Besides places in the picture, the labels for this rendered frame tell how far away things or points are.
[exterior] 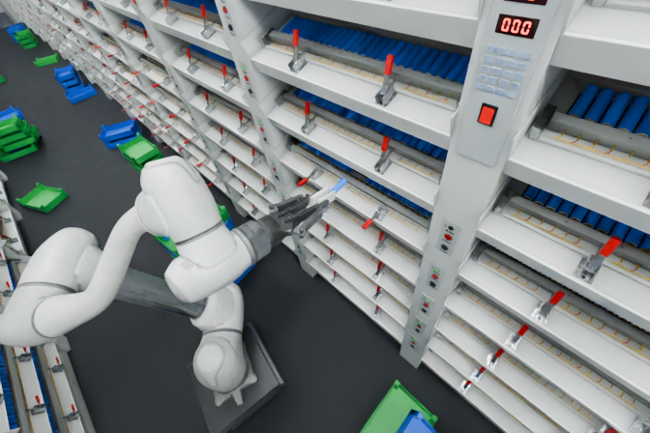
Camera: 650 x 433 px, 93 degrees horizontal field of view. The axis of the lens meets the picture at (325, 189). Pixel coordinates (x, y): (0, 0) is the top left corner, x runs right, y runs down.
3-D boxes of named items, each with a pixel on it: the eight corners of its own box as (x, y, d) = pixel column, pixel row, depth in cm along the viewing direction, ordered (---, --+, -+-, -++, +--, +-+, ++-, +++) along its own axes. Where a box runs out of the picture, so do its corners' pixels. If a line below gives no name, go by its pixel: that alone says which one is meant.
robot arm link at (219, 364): (204, 395, 120) (181, 388, 103) (210, 345, 131) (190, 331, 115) (246, 389, 120) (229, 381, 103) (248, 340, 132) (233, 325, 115)
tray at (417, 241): (425, 256, 85) (422, 245, 77) (283, 165, 117) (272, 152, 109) (463, 201, 88) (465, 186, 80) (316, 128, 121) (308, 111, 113)
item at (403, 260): (417, 287, 98) (413, 277, 87) (292, 198, 131) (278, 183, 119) (451, 237, 102) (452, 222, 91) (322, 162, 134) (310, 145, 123)
